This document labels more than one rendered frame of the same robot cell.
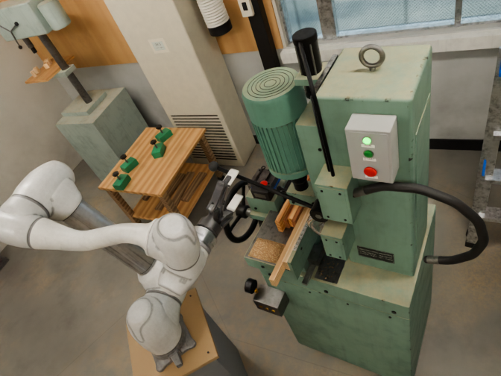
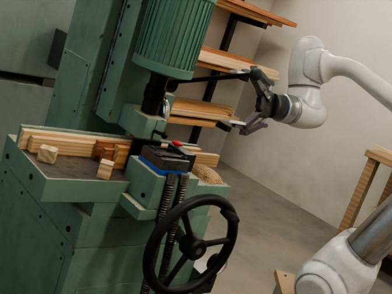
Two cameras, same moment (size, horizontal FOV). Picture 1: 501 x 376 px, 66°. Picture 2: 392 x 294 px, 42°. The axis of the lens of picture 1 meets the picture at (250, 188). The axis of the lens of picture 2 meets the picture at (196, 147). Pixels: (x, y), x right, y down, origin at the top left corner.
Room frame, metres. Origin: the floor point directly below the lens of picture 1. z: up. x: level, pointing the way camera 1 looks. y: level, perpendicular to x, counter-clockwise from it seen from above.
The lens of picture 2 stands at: (2.37, 0.05, 1.34)
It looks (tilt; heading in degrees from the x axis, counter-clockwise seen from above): 13 degrees down; 182
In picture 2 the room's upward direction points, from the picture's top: 19 degrees clockwise
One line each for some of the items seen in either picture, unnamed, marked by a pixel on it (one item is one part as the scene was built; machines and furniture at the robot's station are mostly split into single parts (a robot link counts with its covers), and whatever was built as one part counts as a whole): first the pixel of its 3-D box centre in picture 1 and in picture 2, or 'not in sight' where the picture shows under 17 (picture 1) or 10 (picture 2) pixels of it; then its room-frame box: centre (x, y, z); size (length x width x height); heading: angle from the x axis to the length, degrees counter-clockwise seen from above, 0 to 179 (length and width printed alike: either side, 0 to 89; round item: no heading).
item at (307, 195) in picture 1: (309, 195); (141, 124); (0.94, -0.18, 1.00); 0.14 x 0.07 x 0.09; 45
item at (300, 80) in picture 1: (312, 65); not in sight; (0.86, -0.27, 1.53); 0.08 x 0.08 x 0.17; 45
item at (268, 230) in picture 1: (290, 204); (138, 184); (1.06, -0.12, 0.87); 0.61 x 0.30 x 0.06; 135
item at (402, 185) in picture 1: (417, 227); not in sight; (0.57, -0.37, 1.12); 0.33 x 0.05 x 0.36; 45
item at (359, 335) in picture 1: (355, 289); (70, 293); (0.87, -0.26, 0.35); 0.58 x 0.45 x 0.71; 45
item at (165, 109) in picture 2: (325, 225); (156, 112); (0.78, -0.17, 1.02); 0.12 x 0.03 x 0.12; 45
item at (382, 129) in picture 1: (373, 148); not in sight; (0.63, -0.30, 1.40); 0.10 x 0.06 x 0.16; 45
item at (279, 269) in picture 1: (308, 210); (136, 153); (0.96, -0.17, 0.92); 0.65 x 0.02 x 0.04; 135
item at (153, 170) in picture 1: (165, 177); not in sight; (2.33, 0.55, 0.32); 0.66 x 0.57 x 0.64; 140
